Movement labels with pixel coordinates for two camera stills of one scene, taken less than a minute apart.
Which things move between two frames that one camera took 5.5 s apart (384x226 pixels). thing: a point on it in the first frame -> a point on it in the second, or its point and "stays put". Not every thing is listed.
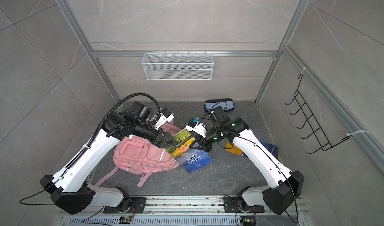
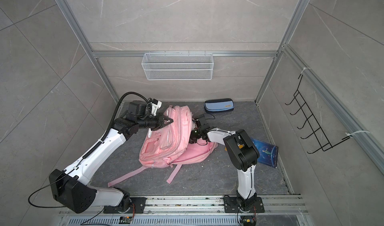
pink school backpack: [139, 155] -> [170, 146]
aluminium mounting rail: [186, 205] stays put
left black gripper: [161, 143] -> [160, 120]
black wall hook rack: [319, 134] stays put
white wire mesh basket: [177, 66] stays put
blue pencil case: [226, 104] stays put
